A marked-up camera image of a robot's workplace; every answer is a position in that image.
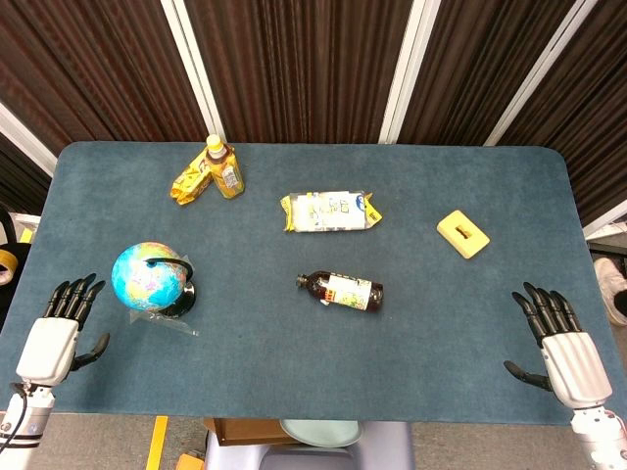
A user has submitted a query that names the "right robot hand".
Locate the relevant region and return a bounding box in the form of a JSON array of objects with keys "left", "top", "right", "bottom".
[{"left": 503, "top": 282, "right": 614, "bottom": 409}]

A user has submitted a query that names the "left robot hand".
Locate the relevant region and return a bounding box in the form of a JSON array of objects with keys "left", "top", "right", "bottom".
[{"left": 16, "top": 272, "right": 111, "bottom": 387}]

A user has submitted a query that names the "blue desk globe black stand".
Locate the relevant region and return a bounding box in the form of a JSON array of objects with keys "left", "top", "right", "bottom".
[{"left": 111, "top": 241, "right": 198, "bottom": 317}]

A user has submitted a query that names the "white shoe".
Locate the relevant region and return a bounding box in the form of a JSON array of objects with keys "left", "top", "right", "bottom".
[{"left": 593, "top": 257, "right": 627, "bottom": 326}]

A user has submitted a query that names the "yellow tape roll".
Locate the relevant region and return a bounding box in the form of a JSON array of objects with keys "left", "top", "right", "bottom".
[{"left": 0, "top": 248, "right": 21, "bottom": 286}]

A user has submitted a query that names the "yellow sponge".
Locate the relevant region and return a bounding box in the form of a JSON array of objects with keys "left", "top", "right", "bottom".
[{"left": 436, "top": 209, "right": 492, "bottom": 260}]

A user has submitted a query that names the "brown cardboard box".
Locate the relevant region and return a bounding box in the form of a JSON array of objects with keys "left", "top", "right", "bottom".
[{"left": 204, "top": 417, "right": 298, "bottom": 447}]

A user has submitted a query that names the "yellow snack packet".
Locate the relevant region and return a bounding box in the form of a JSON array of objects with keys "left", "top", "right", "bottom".
[{"left": 169, "top": 147, "right": 215, "bottom": 207}]

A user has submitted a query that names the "dark tea bottle black cap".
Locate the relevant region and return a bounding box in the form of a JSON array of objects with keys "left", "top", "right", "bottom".
[{"left": 295, "top": 270, "right": 386, "bottom": 314}]

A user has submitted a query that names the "yellow-capped corn tea bottle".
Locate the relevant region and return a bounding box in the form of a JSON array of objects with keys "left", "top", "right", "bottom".
[{"left": 204, "top": 133, "right": 246, "bottom": 200}]

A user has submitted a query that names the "blue table mat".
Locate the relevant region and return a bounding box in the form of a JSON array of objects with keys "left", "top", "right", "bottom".
[{"left": 0, "top": 141, "right": 627, "bottom": 426}]

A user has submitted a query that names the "pale green plate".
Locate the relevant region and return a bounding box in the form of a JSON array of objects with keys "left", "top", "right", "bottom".
[{"left": 279, "top": 419, "right": 365, "bottom": 448}]

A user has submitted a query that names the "grey plastic stool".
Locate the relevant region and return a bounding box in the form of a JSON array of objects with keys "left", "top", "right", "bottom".
[{"left": 203, "top": 421, "right": 416, "bottom": 470}]

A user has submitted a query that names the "white and yellow cracker pack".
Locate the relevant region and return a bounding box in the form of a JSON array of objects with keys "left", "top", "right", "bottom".
[{"left": 279, "top": 191, "right": 383, "bottom": 234}]

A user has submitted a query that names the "white partition post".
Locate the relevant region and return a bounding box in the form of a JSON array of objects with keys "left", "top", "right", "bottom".
[
  {"left": 0, "top": 101, "right": 58, "bottom": 178},
  {"left": 378, "top": 0, "right": 431, "bottom": 145},
  {"left": 484, "top": 0, "right": 603, "bottom": 148},
  {"left": 160, "top": 0, "right": 227, "bottom": 143}
]

